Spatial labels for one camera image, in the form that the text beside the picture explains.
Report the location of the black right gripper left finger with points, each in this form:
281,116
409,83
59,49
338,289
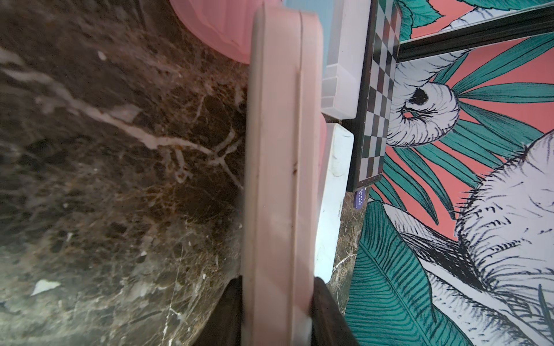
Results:
223,327

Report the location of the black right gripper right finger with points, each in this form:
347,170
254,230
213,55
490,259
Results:
328,324

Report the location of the pale mint case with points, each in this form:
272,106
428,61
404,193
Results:
333,181

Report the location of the translucent white pencil case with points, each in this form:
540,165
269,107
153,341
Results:
345,59

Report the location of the small purple round sticker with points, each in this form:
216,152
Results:
359,198

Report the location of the black white chessboard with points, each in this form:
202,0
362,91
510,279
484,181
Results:
370,126

